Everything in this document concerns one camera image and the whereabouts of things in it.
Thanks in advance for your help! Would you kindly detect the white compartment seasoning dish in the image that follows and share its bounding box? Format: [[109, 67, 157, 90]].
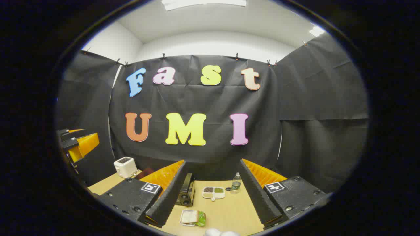
[[202, 186, 226, 201]]

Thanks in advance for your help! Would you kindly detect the black electric oven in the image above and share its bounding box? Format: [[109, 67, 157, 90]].
[[134, 167, 196, 207]]

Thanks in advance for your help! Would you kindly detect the white toaster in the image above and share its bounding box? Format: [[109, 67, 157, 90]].
[[113, 156, 138, 179]]

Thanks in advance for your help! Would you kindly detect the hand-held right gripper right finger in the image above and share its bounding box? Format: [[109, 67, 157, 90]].
[[237, 159, 329, 229]]

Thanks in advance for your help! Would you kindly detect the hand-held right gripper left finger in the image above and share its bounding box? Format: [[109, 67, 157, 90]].
[[98, 160, 187, 228]]

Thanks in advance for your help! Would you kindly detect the bread and lettuce sandwich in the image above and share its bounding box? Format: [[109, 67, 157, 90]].
[[181, 210, 206, 226]]

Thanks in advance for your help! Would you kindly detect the clear plastic water bottle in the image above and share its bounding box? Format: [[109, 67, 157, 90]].
[[230, 172, 242, 194]]

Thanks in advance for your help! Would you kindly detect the black backdrop cloth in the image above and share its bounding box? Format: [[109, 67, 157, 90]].
[[56, 33, 369, 194]]

